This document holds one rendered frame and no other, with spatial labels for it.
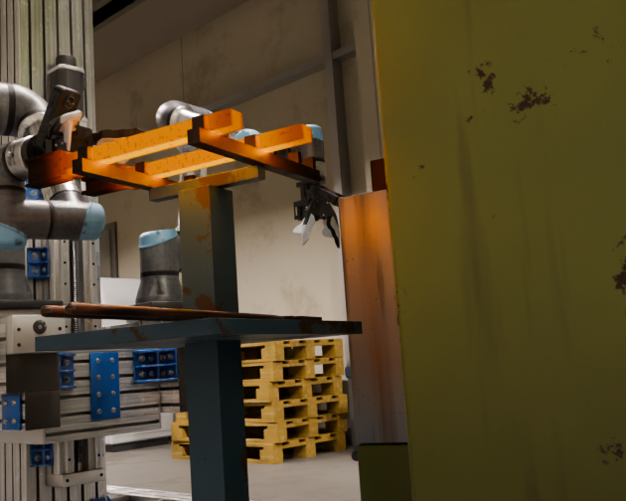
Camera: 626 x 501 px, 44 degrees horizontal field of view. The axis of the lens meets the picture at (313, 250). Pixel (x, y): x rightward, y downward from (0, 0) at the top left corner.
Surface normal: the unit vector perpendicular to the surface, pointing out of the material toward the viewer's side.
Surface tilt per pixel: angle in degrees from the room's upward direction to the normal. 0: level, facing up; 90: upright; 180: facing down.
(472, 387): 90
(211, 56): 90
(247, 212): 90
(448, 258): 90
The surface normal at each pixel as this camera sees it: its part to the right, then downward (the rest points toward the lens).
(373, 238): -0.47, -0.09
